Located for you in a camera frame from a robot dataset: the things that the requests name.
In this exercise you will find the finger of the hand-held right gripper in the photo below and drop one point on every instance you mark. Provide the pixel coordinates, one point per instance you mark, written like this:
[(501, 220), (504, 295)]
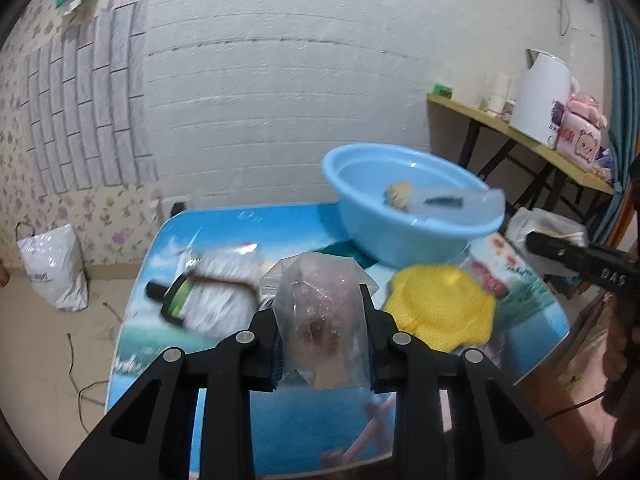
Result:
[(555, 250)]

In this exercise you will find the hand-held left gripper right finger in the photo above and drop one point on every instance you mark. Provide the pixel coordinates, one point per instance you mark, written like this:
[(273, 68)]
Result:
[(380, 355)]

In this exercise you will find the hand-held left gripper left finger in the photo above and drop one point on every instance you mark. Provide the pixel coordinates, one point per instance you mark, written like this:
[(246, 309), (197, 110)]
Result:
[(267, 350)]

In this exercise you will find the clear bag with pink contents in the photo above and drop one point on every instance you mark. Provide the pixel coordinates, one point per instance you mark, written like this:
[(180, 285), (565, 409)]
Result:
[(320, 310)]

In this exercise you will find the yellow mesh bag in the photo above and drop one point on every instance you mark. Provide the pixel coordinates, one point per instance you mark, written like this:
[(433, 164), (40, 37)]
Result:
[(440, 305)]

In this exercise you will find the blue plastic basin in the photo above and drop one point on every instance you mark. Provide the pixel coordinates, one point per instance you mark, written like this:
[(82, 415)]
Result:
[(400, 245)]

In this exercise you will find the tan plush dog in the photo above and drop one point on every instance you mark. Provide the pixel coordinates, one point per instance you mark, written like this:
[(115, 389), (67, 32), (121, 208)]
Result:
[(399, 195)]

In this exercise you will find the printed scenery desktop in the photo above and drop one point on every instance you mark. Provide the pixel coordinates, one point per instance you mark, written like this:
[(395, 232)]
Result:
[(210, 225)]

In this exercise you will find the crumpled white plastic bag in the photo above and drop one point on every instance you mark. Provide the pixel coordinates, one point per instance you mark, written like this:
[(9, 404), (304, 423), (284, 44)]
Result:
[(545, 222)]

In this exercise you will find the wooden side table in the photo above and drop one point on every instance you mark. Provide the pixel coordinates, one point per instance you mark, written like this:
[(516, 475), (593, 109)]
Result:
[(540, 152)]

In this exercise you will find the black box with green label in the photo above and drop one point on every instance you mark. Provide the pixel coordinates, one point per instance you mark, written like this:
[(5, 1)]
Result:
[(175, 300)]

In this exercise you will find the pink box with bear print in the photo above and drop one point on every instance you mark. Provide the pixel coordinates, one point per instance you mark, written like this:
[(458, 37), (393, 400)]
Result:
[(577, 137)]

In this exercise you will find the pink plastic container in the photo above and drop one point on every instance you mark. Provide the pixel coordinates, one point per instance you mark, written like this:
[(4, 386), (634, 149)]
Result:
[(587, 105)]

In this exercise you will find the white electric kettle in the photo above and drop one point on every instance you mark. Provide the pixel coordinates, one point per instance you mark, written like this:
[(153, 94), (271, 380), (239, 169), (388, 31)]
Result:
[(540, 100)]

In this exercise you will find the white cup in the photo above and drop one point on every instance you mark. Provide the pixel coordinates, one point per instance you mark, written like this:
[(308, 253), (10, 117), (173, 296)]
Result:
[(500, 87)]

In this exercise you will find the teal curtain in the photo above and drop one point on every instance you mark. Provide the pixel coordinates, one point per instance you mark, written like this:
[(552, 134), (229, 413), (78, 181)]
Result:
[(620, 85)]

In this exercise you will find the small green box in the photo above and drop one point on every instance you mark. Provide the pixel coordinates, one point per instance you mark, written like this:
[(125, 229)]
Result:
[(443, 89)]

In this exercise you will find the white plastic shopping bag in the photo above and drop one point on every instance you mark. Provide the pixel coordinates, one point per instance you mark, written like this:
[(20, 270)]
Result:
[(55, 270)]

